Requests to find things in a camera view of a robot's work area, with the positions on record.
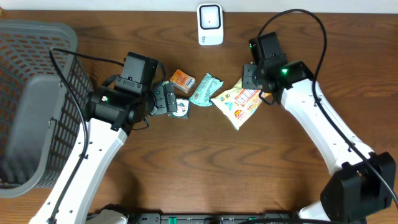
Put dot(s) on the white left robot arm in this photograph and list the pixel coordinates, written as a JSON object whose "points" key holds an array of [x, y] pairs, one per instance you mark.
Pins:
{"points": [[111, 117]]}

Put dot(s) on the teal small snack box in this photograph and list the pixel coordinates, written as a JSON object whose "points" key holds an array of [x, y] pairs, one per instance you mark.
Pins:
{"points": [[182, 105]]}

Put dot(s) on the orange small snack box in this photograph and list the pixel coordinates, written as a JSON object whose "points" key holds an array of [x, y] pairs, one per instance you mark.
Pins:
{"points": [[182, 81]]}

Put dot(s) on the yellow snack bag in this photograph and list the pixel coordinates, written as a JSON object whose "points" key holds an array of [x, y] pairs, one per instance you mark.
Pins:
{"points": [[238, 104]]}

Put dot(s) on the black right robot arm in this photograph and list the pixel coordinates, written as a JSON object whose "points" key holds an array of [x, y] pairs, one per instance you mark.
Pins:
{"points": [[362, 181]]}

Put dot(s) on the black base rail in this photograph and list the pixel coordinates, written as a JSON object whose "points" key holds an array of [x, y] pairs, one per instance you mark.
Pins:
{"points": [[156, 218]]}

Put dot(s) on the grey plastic mesh basket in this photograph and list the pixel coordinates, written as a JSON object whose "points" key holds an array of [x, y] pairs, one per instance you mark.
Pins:
{"points": [[43, 85]]}

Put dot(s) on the white barcode scanner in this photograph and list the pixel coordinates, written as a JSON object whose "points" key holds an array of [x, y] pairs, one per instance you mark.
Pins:
{"points": [[210, 24]]}

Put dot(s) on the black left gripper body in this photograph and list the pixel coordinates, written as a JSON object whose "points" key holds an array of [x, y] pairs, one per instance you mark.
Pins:
{"points": [[165, 100]]}

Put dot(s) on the teal snack packet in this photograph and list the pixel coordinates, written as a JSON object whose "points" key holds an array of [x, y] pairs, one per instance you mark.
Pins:
{"points": [[207, 87]]}

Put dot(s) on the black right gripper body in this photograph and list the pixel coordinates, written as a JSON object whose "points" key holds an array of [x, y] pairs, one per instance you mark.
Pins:
{"points": [[249, 77]]}

